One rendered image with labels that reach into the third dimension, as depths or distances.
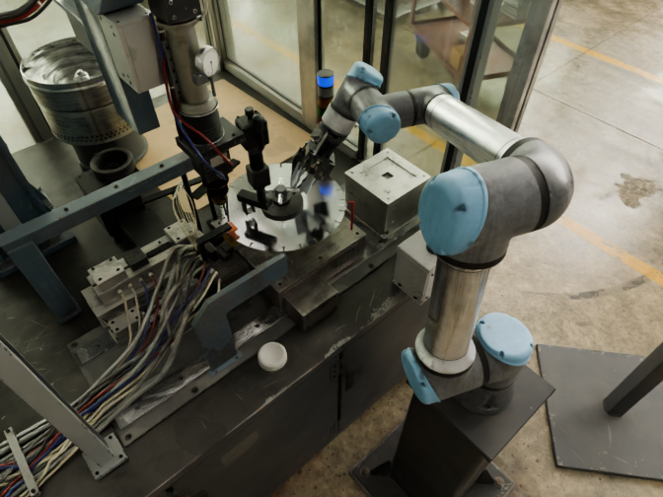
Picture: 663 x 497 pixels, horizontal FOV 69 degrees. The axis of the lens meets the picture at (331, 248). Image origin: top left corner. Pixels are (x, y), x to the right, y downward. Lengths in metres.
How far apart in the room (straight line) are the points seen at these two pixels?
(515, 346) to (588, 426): 1.15
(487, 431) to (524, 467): 0.84
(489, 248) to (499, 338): 0.35
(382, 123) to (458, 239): 0.39
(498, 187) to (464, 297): 0.20
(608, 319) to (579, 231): 0.54
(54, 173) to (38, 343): 0.69
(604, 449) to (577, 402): 0.18
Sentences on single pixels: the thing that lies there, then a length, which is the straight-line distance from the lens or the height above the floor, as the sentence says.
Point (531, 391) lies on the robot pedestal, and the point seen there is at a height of 0.75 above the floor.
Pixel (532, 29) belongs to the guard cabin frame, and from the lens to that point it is 1.14.
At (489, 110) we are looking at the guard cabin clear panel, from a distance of 1.28.
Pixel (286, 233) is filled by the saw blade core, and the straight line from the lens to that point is 1.19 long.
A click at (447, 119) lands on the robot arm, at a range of 0.96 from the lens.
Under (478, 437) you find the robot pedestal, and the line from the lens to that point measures 1.18.
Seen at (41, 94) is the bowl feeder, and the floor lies 1.07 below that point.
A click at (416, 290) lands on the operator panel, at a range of 1.29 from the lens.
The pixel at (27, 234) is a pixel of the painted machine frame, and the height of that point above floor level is 1.04.
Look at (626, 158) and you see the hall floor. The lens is 3.43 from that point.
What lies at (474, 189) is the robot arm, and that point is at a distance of 0.67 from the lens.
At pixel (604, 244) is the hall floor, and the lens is 2.80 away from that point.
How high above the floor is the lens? 1.82
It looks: 49 degrees down
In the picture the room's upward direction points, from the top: straight up
